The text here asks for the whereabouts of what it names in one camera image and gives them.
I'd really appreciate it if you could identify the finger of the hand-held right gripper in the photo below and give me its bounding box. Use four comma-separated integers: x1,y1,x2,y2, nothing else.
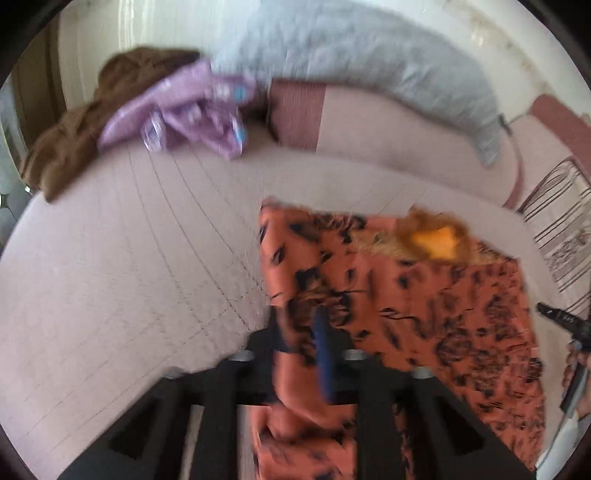
536,301,585,334

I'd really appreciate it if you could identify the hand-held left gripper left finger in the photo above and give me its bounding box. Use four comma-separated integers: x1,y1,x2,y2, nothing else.
58,323,283,480

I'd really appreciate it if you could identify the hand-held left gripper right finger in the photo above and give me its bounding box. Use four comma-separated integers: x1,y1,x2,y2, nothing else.
311,307,539,480

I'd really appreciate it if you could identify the orange black floral garment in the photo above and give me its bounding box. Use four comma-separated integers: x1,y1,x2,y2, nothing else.
249,198,549,480

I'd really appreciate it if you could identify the striped brown white cloth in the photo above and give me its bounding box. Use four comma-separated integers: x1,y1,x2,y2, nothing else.
519,156,591,319

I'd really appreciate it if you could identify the yellow brown furry cloth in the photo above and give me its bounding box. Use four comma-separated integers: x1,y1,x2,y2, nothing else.
396,207,472,265

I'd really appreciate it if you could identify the pale pink quilted bedspread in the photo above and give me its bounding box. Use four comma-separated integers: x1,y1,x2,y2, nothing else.
0,136,591,480

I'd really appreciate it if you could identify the pink pillow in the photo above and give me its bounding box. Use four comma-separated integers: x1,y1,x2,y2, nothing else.
267,78,526,209
508,93,591,213

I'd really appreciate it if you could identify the purple printed cloth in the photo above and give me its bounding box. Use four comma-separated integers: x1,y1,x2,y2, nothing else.
97,60,257,161

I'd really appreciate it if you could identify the grey quilted blanket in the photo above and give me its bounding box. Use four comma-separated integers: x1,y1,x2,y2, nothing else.
212,0,505,168

